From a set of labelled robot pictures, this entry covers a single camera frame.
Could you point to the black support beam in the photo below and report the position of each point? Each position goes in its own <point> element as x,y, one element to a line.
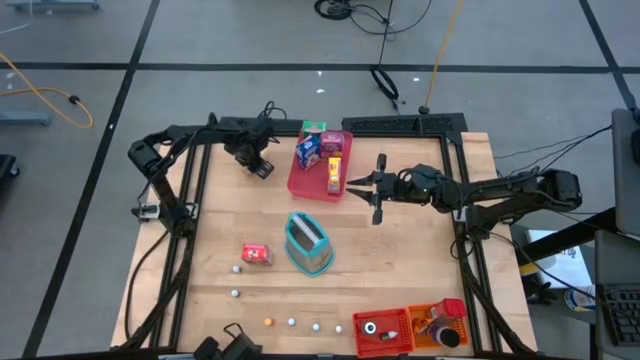
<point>575,235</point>

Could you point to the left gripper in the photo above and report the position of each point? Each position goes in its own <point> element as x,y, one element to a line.
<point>250,145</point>

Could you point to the black floor object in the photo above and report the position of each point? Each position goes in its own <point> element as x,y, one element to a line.
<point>7,166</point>

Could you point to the gray furniture foot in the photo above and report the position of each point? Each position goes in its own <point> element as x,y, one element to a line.
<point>25,118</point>

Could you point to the magenta Raisin Bran cereal box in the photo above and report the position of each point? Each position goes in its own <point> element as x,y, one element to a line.
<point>332,144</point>

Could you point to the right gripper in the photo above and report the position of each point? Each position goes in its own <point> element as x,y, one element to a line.
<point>400,185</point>

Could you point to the white paper sheet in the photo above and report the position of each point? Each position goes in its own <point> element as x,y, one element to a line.
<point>565,265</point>

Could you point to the black metal table frame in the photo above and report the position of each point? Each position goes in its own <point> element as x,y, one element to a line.
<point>287,134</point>

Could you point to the red plastic basket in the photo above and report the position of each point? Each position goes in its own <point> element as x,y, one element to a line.
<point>400,320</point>

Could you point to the blue Frosted Flakes cereal box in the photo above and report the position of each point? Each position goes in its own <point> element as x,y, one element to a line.
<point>307,150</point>

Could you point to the black keyboard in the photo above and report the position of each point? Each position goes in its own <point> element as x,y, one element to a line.
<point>622,315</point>

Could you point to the red Froot Loops cereal box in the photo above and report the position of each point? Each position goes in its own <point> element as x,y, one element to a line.
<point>256,253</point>

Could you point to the black flat panel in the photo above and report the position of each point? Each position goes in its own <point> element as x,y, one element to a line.
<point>292,125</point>

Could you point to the orange plastic basket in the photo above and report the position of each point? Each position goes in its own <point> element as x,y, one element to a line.
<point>465,332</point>

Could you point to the pink plastic tray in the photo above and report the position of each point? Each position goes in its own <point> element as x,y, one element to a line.
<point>310,187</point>

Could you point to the black perforated panel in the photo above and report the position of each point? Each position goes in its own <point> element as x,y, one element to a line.
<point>400,123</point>

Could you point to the yellow Corn Pops cereal box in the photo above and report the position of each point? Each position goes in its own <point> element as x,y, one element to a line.
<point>334,175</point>

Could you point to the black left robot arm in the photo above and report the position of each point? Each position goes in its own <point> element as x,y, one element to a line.
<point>145,155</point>

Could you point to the gray desk surface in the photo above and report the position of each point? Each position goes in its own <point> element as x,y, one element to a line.
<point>615,260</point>

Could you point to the green cereal box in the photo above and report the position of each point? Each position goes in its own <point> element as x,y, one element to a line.
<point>315,126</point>

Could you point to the white label strip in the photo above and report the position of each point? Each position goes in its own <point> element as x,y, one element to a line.
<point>175,357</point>

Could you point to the gray furniture base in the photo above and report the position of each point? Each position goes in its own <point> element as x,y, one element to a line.
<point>50,5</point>

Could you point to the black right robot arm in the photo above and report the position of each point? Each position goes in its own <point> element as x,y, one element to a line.
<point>500,192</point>

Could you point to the gray rounded panel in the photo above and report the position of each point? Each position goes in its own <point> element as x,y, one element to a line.
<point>627,170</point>

